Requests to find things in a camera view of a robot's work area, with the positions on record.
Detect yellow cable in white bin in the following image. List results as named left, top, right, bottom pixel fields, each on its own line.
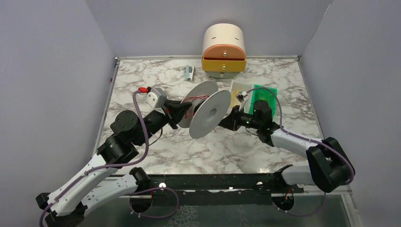
left=231, top=91, right=243, bottom=109

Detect green plastic bin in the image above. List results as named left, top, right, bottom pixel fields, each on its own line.
left=245, top=89, right=277, bottom=117

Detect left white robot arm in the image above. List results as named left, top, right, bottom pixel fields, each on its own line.
left=36, top=100, right=191, bottom=227

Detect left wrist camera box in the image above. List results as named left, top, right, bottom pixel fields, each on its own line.
left=143, top=87, right=167, bottom=109

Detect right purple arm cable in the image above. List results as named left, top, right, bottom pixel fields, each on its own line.
left=245, top=87, right=356, bottom=185

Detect aluminium table frame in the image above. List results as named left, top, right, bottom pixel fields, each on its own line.
left=72, top=56, right=355, bottom=227

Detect cream mini drawer cabinet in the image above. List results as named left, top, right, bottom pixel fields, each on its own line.
left=201, top=23, right=247, bottom=79

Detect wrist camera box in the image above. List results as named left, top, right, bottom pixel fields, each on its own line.
left=143, top=87, right=167, bottom=109
left=235, top=91, right=249, bottom=112

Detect white plastic bin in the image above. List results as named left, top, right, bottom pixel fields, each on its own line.
left=228, top=80, right=254, bottom=111

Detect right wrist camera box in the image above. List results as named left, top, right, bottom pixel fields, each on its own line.
left=235, top=91, right=249, bottom=112

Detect white plastic cable spool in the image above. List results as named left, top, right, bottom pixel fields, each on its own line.
left=178, top=80, right=231, bottom=139

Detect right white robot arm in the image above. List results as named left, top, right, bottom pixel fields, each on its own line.
left=219, top=101, right=355, bottom=193

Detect red cable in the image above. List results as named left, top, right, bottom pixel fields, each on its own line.
left=182, top=95, right=218, bottom=134

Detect small teal white clip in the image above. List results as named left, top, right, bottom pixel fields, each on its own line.
left=185, top=65, right=194, bottom=81

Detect yellow and black cables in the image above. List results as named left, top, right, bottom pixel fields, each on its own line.
left=257, top=91, right=276, bottom=110

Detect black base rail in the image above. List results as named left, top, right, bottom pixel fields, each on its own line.
left=103, top=167, right=305, bottom=208

